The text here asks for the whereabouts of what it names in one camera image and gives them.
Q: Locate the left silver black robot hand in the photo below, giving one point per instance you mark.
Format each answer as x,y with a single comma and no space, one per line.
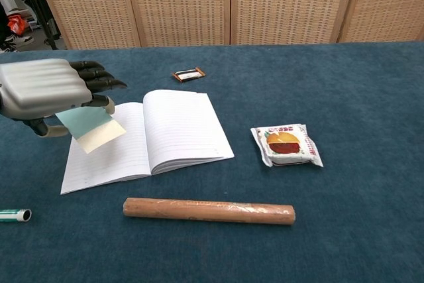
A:
39,84

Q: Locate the light blue card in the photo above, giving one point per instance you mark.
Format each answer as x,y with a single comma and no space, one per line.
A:
92,130

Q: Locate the black tripod stand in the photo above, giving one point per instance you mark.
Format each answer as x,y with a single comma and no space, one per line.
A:
51,42

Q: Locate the person with black white sneakers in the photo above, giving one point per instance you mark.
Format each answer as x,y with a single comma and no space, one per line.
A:
21,40

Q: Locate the orange bag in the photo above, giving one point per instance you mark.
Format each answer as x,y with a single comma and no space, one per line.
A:
16,24

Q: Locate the green white marker pen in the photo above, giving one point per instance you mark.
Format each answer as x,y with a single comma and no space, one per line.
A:
13,215

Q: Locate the small brown white candy wrapper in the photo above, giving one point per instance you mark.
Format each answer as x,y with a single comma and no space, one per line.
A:
189,75

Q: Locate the open lined white notebook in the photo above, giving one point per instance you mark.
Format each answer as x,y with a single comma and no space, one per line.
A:
185,124

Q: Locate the wicker wooden folding screen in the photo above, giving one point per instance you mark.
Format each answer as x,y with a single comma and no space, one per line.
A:
182,4

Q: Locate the brown wooden stick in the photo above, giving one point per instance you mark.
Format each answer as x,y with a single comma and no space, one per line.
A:
208,210

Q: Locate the white snack packet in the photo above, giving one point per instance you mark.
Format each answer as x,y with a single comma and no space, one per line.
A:
285,145

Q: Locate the dark blue table cloth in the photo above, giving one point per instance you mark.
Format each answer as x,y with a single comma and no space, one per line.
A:
331,97

